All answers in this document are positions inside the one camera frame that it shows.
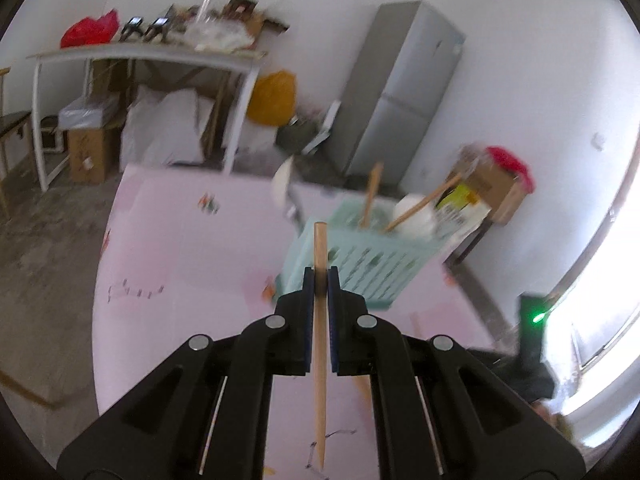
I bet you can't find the plastic-wrapped white box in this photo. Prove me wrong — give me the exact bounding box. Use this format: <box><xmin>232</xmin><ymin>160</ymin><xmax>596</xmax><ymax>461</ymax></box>
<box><xmin>58</xmin><ymin>95</ymin><xmax>126</xmax><ymax>131</ymax></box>

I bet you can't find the silver refrigerator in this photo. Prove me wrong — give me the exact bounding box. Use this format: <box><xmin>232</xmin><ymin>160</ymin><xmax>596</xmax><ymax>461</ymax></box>
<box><xmin>327</xmin><ymin>1</ymin><xmax>466</xmax><ymax>186</ymax></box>

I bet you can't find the dark green bag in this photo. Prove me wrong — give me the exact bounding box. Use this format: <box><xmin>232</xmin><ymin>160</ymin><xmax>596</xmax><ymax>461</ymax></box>
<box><xmin>277</xmin><ymin>120</ymin><xmax>321</xmax><ymax>153</ymax></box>

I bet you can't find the yellow plastic bag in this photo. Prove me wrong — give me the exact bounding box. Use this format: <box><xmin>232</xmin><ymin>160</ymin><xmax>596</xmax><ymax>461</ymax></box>
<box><xmin>247</xmin><ymin>70</ymin><xmax>297</xmax><ymax>126</ymax></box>

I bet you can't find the white shell-shaped spoon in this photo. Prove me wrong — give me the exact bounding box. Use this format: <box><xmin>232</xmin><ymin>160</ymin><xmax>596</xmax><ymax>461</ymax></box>
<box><xmin>394</xmin><ymin>193</ymin><xmax>437</xmax><ymax>239</ymax></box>

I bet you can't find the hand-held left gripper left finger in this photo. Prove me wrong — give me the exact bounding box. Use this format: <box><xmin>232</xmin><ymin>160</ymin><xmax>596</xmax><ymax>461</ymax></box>
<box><xmin>57</xmin><ymin>267</ymin><xmax>317</xmax><ymax>480</ymax></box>

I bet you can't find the bundle of wooden chopsticks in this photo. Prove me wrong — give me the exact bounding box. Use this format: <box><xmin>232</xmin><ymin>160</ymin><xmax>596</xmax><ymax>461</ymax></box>
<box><xmin>350</xmin><ymin>162</ymin><xmax>466</xmax><ymax>413</ymax></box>

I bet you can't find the red plastic bag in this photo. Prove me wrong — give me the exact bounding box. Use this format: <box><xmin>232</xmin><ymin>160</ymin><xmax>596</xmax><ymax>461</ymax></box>
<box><xmin>61</xmin><ymin>9</ymin><xmax>121</xmax><ymax>50</ymax></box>

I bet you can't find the white flat box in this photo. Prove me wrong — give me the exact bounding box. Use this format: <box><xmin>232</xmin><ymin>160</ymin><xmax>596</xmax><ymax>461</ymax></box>
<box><xmin>305</xmin><ymin>101</ymin><xmax>343</xmax><ymax>153</ymax></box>

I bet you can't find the teal star-holed utensil holder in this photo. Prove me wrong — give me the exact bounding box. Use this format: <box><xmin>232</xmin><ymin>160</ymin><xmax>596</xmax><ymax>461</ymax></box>
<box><xmin>275</xmin><ymin>197</ymin><xmax>446</xmax><ymax>311</ymax></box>

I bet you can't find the white oval spoon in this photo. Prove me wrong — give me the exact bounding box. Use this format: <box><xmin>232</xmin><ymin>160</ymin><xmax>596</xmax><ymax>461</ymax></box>
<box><xmin>271</xmin><ymin>155</ymin><xmax>301</xmax><ymax>213</ymax></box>

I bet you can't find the yellow-green rice bag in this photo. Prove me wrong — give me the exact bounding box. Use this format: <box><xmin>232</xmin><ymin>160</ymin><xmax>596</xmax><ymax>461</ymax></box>
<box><xmin>434</xmin><ymin>182</ymin><xmax>493</xmax><ymax>243</ymax></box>

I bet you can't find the black tool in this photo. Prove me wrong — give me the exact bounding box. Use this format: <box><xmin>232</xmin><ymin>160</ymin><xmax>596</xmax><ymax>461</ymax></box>
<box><xmin>120</xmin><ymin>17</ymin><xmax>146</xmax><ymax>42</ymax></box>
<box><xmin>145</xmin><ymin>17</ymin><xmax>171</xmax><ymax>41</ymax></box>

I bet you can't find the wooden chair with dark seat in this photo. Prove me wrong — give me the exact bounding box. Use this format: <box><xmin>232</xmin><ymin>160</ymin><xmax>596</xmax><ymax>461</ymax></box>
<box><xmin>0</xmin><ymin>67</ymin><xmax>33</xmax><ymax>221</ymax></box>

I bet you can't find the pink printed tablecloth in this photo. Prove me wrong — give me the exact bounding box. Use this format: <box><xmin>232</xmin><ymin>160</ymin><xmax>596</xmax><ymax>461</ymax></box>
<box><xmin>91</xmin><ymin>162</ymin><xmax>501</xmax><ymax>480</ymax></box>

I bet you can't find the wooden chair frame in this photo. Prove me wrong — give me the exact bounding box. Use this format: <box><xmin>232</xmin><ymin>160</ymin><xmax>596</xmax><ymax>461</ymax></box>
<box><xmin>0</xmin><ymin>367</ymin><xmax>56</xmax><ymax>408</ymax></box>

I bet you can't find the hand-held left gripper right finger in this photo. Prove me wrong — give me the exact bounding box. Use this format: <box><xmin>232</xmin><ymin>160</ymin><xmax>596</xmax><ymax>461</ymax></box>
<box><xmin>327</xmin><ymin>267</ymin><xmax>583</xmax><ymax>480</ymax></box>

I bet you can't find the white-legged wooden desk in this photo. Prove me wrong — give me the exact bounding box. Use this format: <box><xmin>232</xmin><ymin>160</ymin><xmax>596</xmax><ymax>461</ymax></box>
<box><xmin>27</xmin><ymin>42</ymin><xmax>268</xmax><ymax>191</ymax></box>

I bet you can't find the single wooden chopstick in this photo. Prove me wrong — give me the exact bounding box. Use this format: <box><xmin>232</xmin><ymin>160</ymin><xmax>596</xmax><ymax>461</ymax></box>
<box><xmin>311</xmin><ymin>221</ymin><xmax>331</xmax><ymax>466</ymax></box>

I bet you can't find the brown cardboard box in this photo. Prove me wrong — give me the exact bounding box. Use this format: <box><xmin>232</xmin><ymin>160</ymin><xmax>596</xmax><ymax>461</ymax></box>
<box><xmin>67</xmin><ymin>127</ymin><xmax>118</xmax><ymax>183</ymax></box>

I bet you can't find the open cardboard box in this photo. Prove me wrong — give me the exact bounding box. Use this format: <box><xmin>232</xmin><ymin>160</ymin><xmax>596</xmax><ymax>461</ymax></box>
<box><xmin>457</xmin><ymin>145</ymin><xmax>523</xmax><ymax>226</ymax></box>

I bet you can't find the white woven sack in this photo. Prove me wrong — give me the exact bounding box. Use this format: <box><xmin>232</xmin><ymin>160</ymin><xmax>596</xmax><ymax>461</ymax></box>
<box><xmin>120</xmin><ymin>85</ymin><xmax>216</xmax><ymax>168</ymax></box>

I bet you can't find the small white oven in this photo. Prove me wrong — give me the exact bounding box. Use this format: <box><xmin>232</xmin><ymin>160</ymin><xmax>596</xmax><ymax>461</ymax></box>
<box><xmin>40</xmin><ymin>115</ymin><xmax>68</xmax><ymax>153</ymax></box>

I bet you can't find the clear plastic bag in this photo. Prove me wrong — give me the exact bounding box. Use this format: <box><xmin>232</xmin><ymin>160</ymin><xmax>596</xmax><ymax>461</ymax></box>
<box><xmin>185</xmin><ymin>20</ymin><xmax>251</xmax><ymax>52</ymax></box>

